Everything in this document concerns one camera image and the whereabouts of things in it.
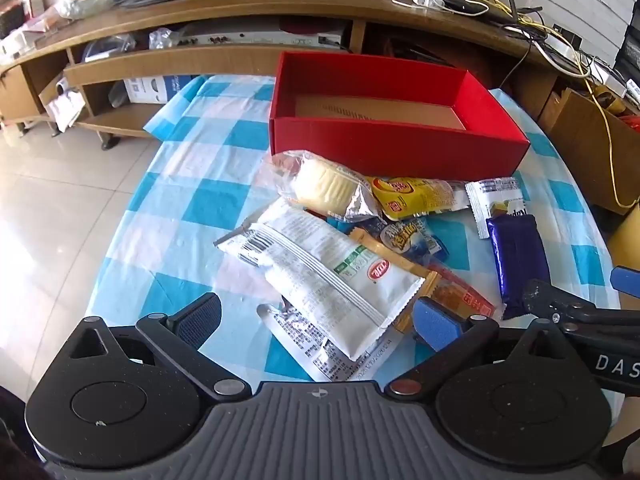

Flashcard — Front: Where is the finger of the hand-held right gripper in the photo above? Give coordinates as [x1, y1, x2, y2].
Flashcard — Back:
[610, 266, 640, 293]
[521, 278, 640, 335]

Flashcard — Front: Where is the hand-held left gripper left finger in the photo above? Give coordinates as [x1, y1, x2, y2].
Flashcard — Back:
[67, 292, 253, 403]

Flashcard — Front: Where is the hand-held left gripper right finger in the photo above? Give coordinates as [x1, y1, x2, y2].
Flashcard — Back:
[382, 296, 576, 403]

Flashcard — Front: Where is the orange snack packet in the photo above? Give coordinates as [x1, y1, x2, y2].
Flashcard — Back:
[348, 227, 503, 333]

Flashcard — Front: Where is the purple snack packet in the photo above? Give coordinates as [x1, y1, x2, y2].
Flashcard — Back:
[486, 214, 552, 321]

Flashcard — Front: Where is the small blue snack packet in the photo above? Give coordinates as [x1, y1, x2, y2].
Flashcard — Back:
[350, 215, 451, 261]

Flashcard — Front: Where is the silver foil snack packet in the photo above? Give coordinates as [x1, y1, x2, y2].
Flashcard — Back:
[256, 300, 403, 383]

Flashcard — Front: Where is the large white snack packet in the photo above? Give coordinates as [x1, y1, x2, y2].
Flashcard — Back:
[214, 197, 426, 362]

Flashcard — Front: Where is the yellow snack packet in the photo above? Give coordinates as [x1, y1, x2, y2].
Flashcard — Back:
[367, 176, 471, 221]

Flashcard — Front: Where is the round yellow cake packet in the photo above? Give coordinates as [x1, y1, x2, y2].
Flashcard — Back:
[257, 150, 383, 223]

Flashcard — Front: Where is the red cardboard box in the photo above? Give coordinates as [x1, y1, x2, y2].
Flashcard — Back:
[269, 51, 531, 182]

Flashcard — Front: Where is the blue white checkered tablecloth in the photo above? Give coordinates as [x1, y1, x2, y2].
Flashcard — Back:
[82, 75, 623, 386]

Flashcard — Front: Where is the small white yellow packet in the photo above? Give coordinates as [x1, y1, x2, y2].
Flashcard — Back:
[465, 177, 523, 240]

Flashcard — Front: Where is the brown cardboard box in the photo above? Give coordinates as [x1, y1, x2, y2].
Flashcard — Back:
[537, 87, 640, 216]

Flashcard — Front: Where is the blue white carton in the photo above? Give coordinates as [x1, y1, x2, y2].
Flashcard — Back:
[122, 76, 193, 106]

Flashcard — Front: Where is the white power strip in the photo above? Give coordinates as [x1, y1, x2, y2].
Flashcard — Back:
[542, 32, 626, 91]

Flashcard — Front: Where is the white plastic bag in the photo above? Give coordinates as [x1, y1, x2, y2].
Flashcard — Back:
[45, 80, 86, 133]

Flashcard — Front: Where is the clear plastic bag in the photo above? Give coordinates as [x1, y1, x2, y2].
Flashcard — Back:
[82, 35, 136, 63]
[149, 25, 188, 51]

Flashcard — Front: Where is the silver media player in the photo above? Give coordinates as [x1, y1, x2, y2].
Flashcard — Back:
[177, 27, 348, 51]

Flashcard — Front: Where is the wooden television stand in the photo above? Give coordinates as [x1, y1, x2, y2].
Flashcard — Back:
[0, 0, 640, 151]

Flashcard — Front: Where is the red round object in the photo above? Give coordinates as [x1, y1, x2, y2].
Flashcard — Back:
[280, 17, 346, 36]

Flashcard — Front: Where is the yellow cable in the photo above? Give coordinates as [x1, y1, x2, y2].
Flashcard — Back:
[442, 0, 640, 208]

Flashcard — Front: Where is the black cable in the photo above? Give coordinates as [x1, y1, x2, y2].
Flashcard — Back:
[497, 7, 546, 92]

